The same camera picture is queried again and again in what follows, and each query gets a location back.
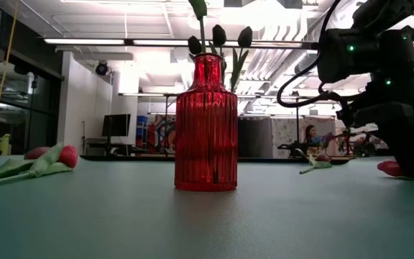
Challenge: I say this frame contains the dark pink artificial tulip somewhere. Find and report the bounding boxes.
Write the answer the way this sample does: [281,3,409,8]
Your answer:
[298,153,334,176]
[0,145,52,181]

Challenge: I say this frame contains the black table frame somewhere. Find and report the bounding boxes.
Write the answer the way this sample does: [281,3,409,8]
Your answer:
[79,154,354,165]

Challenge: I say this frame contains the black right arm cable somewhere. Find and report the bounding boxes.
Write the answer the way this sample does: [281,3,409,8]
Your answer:
[276,0,341,109]

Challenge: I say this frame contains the person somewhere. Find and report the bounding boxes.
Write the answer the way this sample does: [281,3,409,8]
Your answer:
[304,124,325,156]

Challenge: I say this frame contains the red ribbed glass vase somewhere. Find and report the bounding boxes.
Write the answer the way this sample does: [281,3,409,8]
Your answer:
[173,52,239,193]

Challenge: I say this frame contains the colourful painted panel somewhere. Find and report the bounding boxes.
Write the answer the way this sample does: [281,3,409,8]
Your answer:
[147,114,176,155]

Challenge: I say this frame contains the background desk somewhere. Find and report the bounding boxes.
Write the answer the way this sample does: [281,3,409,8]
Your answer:
[84,136,150,156]

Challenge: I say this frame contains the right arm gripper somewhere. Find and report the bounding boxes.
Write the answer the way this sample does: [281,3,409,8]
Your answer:
[358,99,414,178]

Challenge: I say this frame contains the black dome camera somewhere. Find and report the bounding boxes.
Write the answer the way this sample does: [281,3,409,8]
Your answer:
[95,61,109,77]

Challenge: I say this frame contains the black computer monitor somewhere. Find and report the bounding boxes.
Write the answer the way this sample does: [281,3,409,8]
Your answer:
[101,114,132,138]

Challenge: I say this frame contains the white patterned curtain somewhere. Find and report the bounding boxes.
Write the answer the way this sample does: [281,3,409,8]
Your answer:
[271,117,337,158]

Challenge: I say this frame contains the yellow-green container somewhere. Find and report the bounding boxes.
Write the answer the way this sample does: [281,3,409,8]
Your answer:
[0,133,12,156]

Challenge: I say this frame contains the ceiling light strip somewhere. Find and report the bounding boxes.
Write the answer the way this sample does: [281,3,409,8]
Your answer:
[43,37,126,46]
[132,38,190,47]

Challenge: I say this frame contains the blue storage bins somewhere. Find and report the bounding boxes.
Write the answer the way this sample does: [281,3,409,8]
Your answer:
[136,115,149,149]

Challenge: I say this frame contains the black partition panel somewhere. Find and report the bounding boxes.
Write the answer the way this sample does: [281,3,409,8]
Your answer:
[237,117,273,159]

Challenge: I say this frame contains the yellow cord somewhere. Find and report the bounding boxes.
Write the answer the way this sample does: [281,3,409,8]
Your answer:
[0,0,18,145]

